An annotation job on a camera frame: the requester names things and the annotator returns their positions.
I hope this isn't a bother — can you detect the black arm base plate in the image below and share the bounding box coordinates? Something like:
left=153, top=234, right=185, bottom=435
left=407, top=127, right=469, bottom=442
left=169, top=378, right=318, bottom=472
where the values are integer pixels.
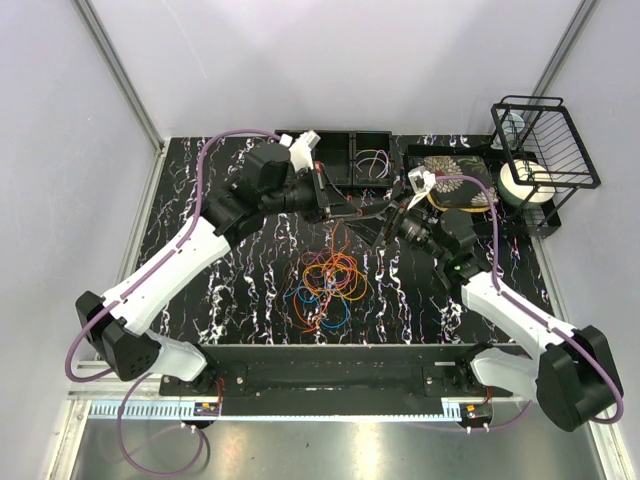
left=158, top=342, right=516, bottom=418

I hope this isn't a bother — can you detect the black tray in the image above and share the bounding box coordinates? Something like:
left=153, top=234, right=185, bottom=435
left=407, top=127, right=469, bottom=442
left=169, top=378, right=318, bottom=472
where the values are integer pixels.
left=403, top=144, right=524, bottom=233

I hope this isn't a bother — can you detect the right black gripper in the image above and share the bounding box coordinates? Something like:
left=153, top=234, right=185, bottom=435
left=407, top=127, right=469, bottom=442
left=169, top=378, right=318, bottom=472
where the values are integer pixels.
left=342, top=187, right=449, bottom=263

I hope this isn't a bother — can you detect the white ceramic bowl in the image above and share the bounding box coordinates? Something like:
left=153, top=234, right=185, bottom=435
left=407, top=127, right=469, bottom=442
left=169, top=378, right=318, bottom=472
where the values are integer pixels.
left=498, top=159, right=556, bottom=208

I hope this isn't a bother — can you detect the pale blue cup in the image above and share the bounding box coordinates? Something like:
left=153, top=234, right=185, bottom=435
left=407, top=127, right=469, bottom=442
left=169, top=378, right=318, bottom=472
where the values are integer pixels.
left=491, top=110, right=525, bottom=150

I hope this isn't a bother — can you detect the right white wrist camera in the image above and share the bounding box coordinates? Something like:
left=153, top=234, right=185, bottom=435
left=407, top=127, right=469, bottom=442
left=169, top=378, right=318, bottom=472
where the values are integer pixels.
left=408, top=166, right=437, bottom=195

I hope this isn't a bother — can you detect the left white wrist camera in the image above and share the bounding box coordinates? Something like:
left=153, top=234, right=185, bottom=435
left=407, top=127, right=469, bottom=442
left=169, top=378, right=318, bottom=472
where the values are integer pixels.
left=279, top=130, right=321, bottom=173

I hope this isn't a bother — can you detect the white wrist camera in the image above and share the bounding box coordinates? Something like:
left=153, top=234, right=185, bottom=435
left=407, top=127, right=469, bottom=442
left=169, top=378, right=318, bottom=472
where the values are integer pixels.
left=279, top=130, right=321, bottom=173
left=408, top=166, right=437, bottom=195

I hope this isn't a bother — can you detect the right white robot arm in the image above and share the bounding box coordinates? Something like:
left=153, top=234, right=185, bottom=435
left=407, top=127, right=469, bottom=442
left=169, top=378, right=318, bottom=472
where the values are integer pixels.
left=346, top=201, right=624, bottom=432

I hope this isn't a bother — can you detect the aluminium ruler rail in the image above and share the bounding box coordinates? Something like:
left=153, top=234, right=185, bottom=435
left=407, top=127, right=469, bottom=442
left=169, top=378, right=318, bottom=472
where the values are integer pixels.
left=88, top=399, right=494, bottom=422

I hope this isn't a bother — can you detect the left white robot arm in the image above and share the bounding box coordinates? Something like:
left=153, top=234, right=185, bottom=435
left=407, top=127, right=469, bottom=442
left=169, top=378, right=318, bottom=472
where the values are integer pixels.
left=75, top=131, right=349, bottom=396

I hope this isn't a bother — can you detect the black three-compartment bin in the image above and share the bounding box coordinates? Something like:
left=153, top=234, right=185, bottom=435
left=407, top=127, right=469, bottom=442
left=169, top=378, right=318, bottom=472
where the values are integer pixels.
left=312, top=130, right=395, bottom=190

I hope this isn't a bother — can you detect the white cable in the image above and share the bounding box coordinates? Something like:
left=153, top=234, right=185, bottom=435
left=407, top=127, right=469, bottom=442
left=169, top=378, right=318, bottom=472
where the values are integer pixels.
left=355, top=148, right=391, bottom=181

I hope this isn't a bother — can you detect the pink cable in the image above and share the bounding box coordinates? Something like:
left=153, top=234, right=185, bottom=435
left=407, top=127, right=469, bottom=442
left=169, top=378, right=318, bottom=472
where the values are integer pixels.
left=297, top=247, right=361, bottom=281

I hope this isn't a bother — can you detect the black wire dish rack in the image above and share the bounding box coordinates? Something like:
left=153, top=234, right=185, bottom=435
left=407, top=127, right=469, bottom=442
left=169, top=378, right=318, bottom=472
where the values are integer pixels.
left=491, top=95, right=601, bottom=238

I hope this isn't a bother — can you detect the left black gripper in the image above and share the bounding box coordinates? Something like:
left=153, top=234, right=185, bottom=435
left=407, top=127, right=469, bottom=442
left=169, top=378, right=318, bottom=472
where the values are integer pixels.
left=263, top=162, right=360, bottom=225

